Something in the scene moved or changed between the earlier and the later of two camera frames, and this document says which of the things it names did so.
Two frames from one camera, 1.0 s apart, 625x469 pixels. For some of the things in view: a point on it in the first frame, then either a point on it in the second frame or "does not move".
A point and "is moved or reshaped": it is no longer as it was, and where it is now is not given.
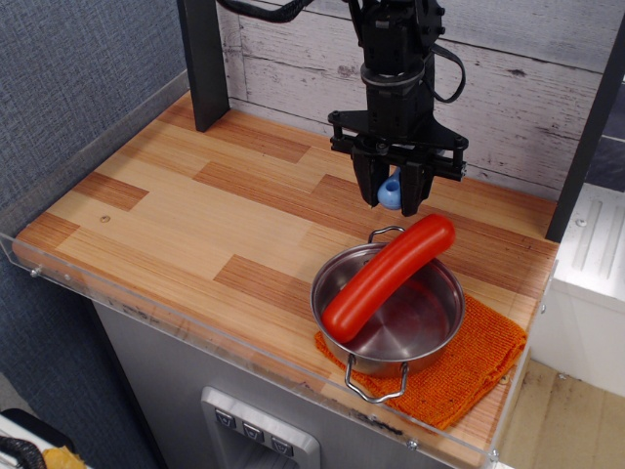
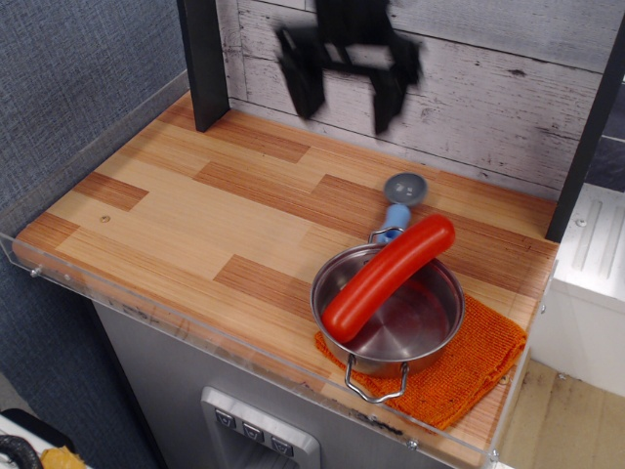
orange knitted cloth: [462, 375] does not move
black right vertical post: [590, 138] does not move
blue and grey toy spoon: [389, 192] is moved or reshaped
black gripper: [398, 126] to [302, 55]
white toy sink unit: [581, 331] does not move
